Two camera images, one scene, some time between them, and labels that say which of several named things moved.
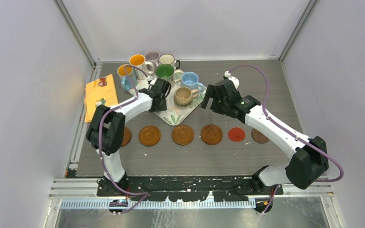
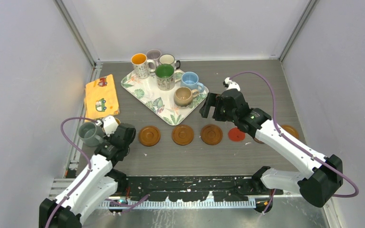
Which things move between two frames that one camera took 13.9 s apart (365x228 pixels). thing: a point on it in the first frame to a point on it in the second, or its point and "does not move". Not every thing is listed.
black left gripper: [162, 108] to [108, 138]
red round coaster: [236, 134] does not move
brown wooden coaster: [211, 134] does not move
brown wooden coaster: [149, 136] does not move
